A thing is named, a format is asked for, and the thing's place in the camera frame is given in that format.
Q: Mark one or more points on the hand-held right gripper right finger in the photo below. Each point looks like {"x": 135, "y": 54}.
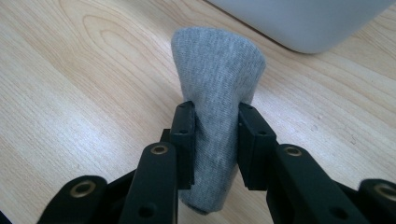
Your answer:
{"x": 253, "y": 146}

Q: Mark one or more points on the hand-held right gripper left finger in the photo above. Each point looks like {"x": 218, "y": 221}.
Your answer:
{"x": 183, "y": 137}

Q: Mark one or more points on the grey sock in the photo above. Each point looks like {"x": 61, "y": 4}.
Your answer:
{"x": 214, "y": 109}

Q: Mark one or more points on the white divided organizer box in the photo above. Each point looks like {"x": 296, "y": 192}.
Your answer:
{"x": 299, "y": 21}

